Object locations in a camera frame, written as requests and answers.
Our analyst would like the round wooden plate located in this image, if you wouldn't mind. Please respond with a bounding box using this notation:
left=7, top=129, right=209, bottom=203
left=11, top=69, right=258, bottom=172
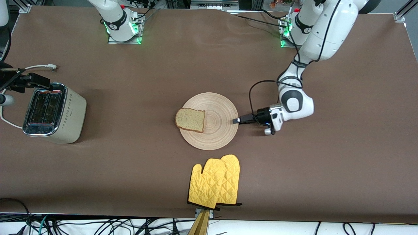
left=179, top=92, right=239, bottom=150

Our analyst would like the slice of brown bread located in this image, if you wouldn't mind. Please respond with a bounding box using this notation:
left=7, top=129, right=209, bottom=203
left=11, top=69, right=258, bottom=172
left=175, top=108, right=206, bottom=133

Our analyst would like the cream and chrome toaster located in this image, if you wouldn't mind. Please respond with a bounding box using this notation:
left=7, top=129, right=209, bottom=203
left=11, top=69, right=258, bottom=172
left=22, top=82, right=87, bottom=144

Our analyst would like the yellow quilted oven mitt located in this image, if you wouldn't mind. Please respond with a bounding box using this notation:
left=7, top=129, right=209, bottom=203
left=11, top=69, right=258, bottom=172
left=217, top=154, right=242, bottom=207
left=188, top=158, right=226, bottom=209

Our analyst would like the grey metal box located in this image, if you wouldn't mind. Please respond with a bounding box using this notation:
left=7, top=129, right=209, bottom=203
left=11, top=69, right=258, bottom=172
left=190, top=0, right=239, bottom=10

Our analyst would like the brown table cover mat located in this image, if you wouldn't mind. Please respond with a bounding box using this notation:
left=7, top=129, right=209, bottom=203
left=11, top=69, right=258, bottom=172
left=0, top=5, right=418, bottom=224

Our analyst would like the white toaster power cord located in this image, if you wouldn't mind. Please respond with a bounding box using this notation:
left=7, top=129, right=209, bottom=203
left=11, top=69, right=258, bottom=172
left=0, top=64, right=58, bottom=129

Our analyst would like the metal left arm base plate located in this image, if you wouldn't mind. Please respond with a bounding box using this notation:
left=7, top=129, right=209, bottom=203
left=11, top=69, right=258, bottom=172
left=280, top=18, right=304, bottom=49

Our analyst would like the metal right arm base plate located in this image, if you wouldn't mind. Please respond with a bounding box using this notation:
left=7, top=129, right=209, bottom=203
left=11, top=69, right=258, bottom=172
left=108, top=15, right=143, bottom=44

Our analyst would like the black cable on mat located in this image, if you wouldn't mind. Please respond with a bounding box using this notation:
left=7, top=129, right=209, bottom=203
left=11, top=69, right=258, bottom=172
left=233, top=14, right=288, bottom=28

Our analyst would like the small metal clamp bracket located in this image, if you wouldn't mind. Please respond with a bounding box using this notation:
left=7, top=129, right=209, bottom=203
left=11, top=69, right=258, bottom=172
left=195, top=208, right=214, bottom=220

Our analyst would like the black looped floor cable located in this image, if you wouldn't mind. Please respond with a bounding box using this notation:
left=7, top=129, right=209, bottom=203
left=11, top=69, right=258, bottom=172
left=0, top=197, right=31, bottom=235

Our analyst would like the teal floor cable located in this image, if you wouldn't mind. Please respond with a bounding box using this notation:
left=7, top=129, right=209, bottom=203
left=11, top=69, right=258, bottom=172
left=38, top=215, right=49, bottom=235

